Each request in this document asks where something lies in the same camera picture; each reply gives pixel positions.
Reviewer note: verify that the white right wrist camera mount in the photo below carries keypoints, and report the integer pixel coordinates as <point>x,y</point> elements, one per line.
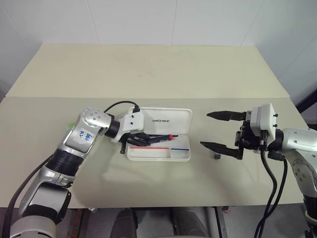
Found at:
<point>265,119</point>

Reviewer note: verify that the green tape scrap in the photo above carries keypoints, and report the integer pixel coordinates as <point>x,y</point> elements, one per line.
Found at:
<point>71,125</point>

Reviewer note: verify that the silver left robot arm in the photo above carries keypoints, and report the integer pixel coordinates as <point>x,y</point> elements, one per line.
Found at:
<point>81,138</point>

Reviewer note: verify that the white label with blue writing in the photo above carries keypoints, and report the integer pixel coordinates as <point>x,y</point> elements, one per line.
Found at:
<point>84,136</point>

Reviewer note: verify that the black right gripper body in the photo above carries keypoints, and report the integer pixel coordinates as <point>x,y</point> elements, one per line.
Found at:
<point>247,137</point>

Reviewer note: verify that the white plastic pencil case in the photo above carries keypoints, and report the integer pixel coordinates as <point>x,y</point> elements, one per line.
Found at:
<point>171,121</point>

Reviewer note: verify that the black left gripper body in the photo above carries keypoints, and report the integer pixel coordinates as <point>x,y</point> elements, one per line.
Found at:
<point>123,145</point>

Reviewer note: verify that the dark rounded shape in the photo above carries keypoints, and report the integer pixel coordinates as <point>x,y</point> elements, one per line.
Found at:
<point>126,223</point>
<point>189,223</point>

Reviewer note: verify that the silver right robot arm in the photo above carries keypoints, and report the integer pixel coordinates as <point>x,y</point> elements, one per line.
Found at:
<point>301,148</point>

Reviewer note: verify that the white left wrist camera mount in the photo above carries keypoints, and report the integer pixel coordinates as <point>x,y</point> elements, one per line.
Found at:
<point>131,121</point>

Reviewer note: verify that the grey metal table frame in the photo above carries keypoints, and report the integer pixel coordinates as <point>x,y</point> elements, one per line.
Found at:
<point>219,220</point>

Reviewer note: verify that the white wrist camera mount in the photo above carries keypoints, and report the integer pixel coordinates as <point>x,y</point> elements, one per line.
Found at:
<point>265,119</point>
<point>131,121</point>

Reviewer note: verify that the black marker with red cap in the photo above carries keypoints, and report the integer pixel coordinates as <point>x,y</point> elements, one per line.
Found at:
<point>168,137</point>

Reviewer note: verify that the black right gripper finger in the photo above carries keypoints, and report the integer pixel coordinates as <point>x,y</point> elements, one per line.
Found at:
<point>223,148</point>
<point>223,115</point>

